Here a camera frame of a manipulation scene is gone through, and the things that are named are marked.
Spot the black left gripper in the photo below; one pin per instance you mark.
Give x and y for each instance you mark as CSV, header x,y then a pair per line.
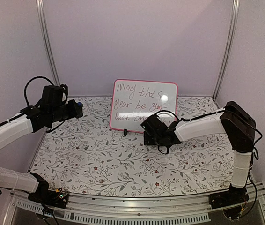
x,y
75,112

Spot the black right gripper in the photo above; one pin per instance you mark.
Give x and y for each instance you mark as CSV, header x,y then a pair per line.
x,y
147,140

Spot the pink framed whiteboard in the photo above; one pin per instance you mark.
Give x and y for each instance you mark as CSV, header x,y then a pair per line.
x,y
135,100

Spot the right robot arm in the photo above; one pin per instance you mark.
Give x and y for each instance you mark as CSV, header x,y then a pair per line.
x,y
232,120

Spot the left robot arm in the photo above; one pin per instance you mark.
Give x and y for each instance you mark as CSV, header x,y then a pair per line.
x,y
29,120

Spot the floral table mat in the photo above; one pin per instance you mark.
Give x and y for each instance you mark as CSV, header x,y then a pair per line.
x,y
86,156

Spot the front aluminium rail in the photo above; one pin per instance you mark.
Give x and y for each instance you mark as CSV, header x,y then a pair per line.
x,y
100,210

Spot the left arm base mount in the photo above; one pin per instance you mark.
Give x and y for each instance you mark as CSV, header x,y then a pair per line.
x,y
55,198

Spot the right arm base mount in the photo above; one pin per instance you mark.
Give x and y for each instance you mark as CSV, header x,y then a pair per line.
x,y
234,202

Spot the left aluminium frame post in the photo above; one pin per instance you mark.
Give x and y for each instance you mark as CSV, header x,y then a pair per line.
x,y
46,40

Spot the aluminium frame post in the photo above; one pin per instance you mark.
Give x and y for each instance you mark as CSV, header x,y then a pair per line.
x,y
46,40
228,47

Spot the right aluminium frame post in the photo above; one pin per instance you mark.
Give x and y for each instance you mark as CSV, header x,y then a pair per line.
x,y
228,47

